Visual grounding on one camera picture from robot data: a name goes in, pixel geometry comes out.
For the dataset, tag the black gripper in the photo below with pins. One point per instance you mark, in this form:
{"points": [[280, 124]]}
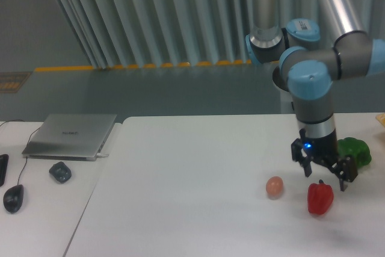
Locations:
{"points": [[323, 151]]}

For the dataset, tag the red bell pepper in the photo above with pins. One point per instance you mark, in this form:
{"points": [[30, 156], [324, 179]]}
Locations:
{"points": [[320, 196]]}

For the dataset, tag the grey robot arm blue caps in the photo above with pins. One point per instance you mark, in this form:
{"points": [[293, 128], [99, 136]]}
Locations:
{"points": [[307, 73]]}

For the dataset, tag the green bell pepper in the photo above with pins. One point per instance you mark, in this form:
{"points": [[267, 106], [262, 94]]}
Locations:
{"points": [[356, 148]]}

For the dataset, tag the brown egg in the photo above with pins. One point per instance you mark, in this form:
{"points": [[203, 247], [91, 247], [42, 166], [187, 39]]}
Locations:
{"points": [[274, 187]]}

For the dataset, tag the yellow object at table edge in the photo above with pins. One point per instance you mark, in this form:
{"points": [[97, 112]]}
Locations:
{"points": [[381, 119]]}

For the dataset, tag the grey pleated curtain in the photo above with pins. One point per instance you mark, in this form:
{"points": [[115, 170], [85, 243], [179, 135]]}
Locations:
{"points": [[158, 32]]}

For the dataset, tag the black power adapter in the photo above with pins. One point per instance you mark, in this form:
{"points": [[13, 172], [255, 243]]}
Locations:
{"points": [[60, 172]]}

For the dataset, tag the silver closed laptop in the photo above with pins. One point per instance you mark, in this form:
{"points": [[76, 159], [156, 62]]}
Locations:
{"points": [[78, 137]]}

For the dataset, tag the black computer mouse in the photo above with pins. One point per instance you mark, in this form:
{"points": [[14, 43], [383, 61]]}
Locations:
{"points": [[13, 198]]}

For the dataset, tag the black keyboard edge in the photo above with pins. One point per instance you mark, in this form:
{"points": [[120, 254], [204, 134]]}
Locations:
{"points": [[3, 168]]}

